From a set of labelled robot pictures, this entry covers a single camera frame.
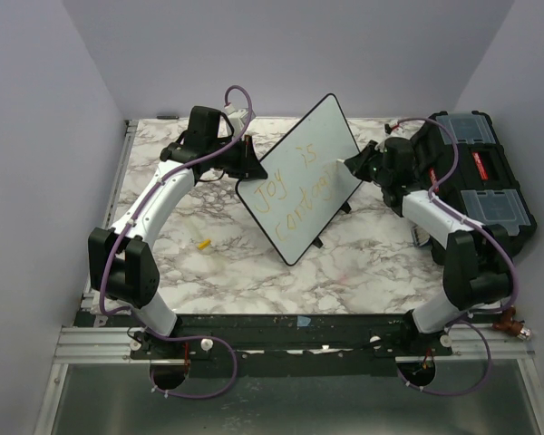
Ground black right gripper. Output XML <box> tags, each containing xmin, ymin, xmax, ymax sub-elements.
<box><xmin>345</xmin><ymin>140</ymin><xmax>392</xmax><ymax>187</ymax></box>

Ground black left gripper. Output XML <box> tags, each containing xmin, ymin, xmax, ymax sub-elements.
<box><xmin>209</xmin><ymin>136</ymin><xmax>268</xmax><ymax>180</ymax></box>

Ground white tablet whiteboard black frame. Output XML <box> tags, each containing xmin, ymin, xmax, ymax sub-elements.
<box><xmin>236</xmin><ymin>93</ymin><xmax>361</xmax><ymax>266</ymax></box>

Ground yellow marker cap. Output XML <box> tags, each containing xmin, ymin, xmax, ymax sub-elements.
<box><xmin>198</xmin><ymin>239</ymin><xmax>211</xmax><ymax>250</ymax></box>

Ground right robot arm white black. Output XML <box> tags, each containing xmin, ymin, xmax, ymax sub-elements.
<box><xmin>342</xmin><ymin>137</ymin><xmax>519</xmax><ymax>355</ymax></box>

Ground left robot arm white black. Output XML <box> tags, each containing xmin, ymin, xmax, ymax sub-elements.
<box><xmin>88</xmin><ymin>104</ymin><xmax>267</xmax><ymax>358</ymax></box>

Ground black toolbox clear lids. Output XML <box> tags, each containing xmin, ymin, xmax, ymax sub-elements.
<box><xmin>411</xmin><ymin>111</ymin><xmax>537</xmax><ymax>256</ymax></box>

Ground brown connector plug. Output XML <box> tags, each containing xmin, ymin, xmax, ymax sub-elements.
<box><xmin>492</xmin><ymin>306</ymin><xmax>532</xmax><ymax>341</ymax></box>

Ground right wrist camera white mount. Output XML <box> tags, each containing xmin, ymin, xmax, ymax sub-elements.
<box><xmin>383</xmin><ymin>121</ymin><xmax>401</xmax><ymax>141</ymax></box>

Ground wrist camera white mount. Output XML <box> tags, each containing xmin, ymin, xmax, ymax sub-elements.
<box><xmin>383</xmin><ymin>121</ymin><xmax>401</xmax><ymax>141</ymax></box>
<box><xmin>223</xmin><ymin>103</ymin><xmax>255</xmax><ymax>135</ymax></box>

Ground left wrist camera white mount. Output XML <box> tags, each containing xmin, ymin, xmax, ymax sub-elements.
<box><xmin>223</xmin><ymin>103</ymin><xmax>255</xmax><ymax>135</ymax></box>

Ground black mounting rail base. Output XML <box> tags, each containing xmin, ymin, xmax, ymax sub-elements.
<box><xmin>72</xmin><ymin>311</ymin><xmax>481</xmax><ymax>380</ymax></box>

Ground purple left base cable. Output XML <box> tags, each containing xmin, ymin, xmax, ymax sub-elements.
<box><xmin>150</xmin><ymin>333</ymin><xmax>239</xmax><ymax>401</ymax></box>

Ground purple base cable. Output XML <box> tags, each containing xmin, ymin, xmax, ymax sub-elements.
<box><xmin>396</xmin><ymin>319</ymin><xmax>493</xmax><ymax>396</ymax></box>
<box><xmin>150</xmin><ymin>333</ymin><xmax>239</xmax><ymax>401</ymax></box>

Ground aluminium frame extrusion left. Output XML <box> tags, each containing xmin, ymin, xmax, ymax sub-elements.
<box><xmin>34</xmin><ymin>120</ymin><xmax>139</xmax><ymax>434</ymax></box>

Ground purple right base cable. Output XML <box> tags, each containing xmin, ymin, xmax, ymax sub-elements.
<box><xmin>396</xmin><ymin>319</ymin><xmax>493</xmax><ymax>396</ymax></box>

